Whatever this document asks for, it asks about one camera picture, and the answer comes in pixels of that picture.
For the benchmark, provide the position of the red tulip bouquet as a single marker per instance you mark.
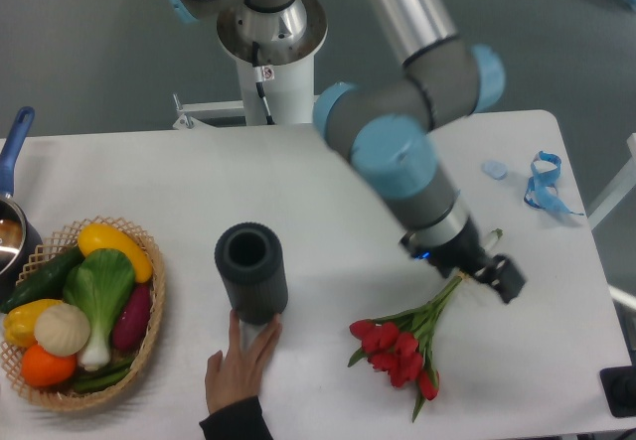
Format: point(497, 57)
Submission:
point(401, 345)

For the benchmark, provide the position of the blue ribbon strip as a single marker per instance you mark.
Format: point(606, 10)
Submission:
point(541, 191)

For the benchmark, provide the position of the white metal frame right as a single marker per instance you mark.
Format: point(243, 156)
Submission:
point(615, 191)

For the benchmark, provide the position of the light blue round cap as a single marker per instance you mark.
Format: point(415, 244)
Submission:
point(494, 169)

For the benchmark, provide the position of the blue handled saucepan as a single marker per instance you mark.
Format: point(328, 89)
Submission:
point(18, 237)

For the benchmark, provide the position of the orange fruit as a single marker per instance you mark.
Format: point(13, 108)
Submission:
point(39, 368)

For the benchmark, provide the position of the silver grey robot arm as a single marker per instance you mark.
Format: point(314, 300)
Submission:
point(381, 133)

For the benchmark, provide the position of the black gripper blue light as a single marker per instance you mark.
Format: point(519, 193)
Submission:
point(465, 252)

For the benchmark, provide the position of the black sleeved forearm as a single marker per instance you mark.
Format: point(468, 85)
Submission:
point(242, 420)

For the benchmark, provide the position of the cream white garlic bulb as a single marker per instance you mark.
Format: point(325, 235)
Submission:
point(62, 330)

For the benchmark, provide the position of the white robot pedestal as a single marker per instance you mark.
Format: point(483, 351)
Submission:
point(283, 93)

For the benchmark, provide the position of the purple sweet potato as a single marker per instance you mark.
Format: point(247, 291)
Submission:
point(130, 328)

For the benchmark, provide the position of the green cucumber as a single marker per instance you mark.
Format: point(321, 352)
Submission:
point(46, 282)

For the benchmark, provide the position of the dark grey ribbed vase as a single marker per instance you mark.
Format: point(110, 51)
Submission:
point(249, 258)

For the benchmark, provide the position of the green bok choy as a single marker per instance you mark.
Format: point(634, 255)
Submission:
point(100, 288)

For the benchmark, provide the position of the yellow bell pepper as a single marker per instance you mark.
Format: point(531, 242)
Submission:
point(19, 324)

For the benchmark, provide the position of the woven wicker basket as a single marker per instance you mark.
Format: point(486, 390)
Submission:
point(66, 399)

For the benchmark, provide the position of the yellow squash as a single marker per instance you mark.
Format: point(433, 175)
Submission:
point(97, 236)

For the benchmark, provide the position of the green bean pods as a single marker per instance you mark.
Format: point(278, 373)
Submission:
point(103, 378)

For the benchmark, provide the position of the bare human hand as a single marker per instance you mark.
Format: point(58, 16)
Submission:
point(236, 375)

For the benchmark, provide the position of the black device at table edge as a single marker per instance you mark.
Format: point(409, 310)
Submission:
point(619, 388)

